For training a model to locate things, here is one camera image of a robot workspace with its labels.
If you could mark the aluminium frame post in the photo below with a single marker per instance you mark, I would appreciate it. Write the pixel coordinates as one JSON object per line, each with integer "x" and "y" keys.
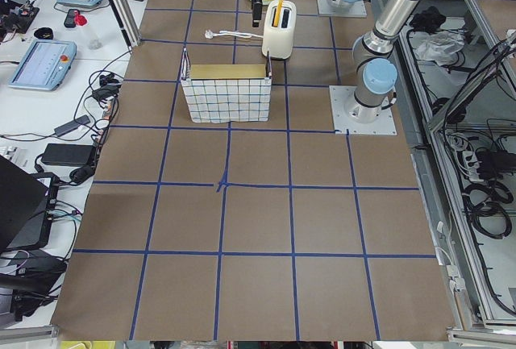
{"x": 126, "y": 22}

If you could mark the small grey power adapter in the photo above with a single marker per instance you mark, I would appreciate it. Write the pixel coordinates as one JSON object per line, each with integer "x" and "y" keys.
{"x": 72, "y": 125}

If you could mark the blue teach pendant near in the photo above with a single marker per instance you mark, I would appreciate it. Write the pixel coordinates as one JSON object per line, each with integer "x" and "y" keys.
{"x": 44, "y": 66}

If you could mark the large black power brick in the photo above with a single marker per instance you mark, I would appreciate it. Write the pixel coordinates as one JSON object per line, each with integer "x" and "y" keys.
{"x": 62, "y": 154}

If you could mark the spray bottle with red cap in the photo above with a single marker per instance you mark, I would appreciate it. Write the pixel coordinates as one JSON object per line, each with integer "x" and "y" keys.
{"x": 91, "y": 38}

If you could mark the cream white toaster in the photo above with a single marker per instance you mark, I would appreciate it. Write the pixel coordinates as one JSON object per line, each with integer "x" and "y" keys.
{"x": 278, "y": 40}

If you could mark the black laptop computer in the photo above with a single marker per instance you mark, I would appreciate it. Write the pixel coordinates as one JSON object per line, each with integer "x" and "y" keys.
{"x": 27, "y": 200}

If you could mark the black round tape roll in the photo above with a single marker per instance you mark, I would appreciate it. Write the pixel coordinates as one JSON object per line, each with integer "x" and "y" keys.
{"x": 44, "y": 33}

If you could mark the wire basket with checked cloth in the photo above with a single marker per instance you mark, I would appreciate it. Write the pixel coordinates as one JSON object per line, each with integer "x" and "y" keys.
{"x": 223, "y": 93}

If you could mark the black phone remote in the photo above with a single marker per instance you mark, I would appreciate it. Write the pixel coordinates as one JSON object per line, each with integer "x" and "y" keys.
{"x": 70, "y": 18}

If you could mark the yellow toast slice in toaster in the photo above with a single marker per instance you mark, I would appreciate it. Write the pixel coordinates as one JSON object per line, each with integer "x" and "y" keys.
{"x": 277, "y": 13}

